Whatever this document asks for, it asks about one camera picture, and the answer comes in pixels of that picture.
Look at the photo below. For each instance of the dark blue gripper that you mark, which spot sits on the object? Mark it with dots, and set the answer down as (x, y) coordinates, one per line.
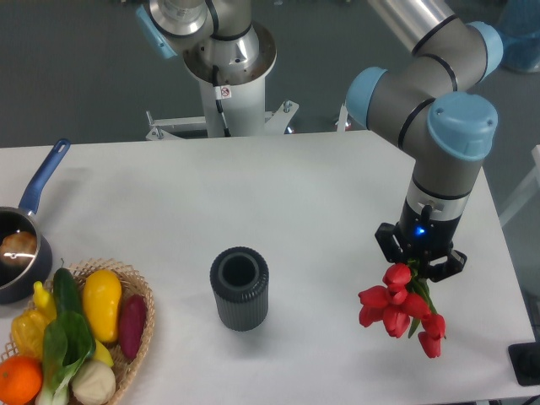
(413, 235)

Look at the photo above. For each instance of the red tulip bouquet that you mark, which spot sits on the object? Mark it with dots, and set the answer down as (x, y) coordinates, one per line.
(402, 303)

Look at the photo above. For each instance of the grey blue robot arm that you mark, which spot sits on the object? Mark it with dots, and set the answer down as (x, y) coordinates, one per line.
(426, 111)

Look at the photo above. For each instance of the dark grey ribbed vase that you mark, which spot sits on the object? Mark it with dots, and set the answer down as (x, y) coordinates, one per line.
(239, 277)

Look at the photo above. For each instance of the black device at edge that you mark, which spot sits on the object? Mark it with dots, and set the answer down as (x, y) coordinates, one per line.
(524, 358)

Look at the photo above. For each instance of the blue plastic bag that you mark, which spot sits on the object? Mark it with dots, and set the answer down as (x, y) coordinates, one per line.
(518, 27)

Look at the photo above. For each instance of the purple sweet potato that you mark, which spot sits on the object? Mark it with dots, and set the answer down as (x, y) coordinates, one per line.
(131, 325)

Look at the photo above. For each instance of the yellow banana piece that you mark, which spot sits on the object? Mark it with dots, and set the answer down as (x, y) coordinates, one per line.
(102, 354)

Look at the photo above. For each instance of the beige garlic bulb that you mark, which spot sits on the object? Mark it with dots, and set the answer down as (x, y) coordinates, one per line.
(95, 383)

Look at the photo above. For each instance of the green cucumber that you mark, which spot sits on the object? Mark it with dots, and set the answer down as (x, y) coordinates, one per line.
(66, 293)

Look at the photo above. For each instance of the green bok choy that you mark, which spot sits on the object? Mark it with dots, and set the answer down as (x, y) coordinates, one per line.
(68, 342)

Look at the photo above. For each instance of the small yellow pepper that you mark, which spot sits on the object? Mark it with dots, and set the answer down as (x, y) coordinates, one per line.
(44, 301)

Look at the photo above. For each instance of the yellow bell pepper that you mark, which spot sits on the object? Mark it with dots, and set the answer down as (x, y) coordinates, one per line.
(28, 332)

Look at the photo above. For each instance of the brown meat patty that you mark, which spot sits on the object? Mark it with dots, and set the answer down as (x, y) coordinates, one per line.
(18, 249)

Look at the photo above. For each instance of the orange fruit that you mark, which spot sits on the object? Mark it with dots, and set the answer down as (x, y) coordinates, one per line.
(21, 379)

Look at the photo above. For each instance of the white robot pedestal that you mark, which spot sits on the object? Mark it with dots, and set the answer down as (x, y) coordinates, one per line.
(231, 76)

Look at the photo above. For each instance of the blue handled saucepan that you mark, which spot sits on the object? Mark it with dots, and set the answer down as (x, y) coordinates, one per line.
(17, 282)

